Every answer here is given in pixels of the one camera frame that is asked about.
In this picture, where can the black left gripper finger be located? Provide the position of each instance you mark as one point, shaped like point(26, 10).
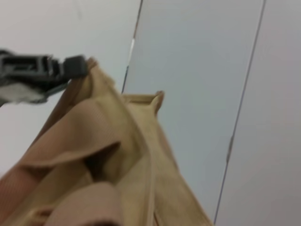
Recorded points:
point(35, 88)
point(75, 67)

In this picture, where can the khaki canvas food bag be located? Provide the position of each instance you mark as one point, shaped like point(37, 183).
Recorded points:
point(117, 164)

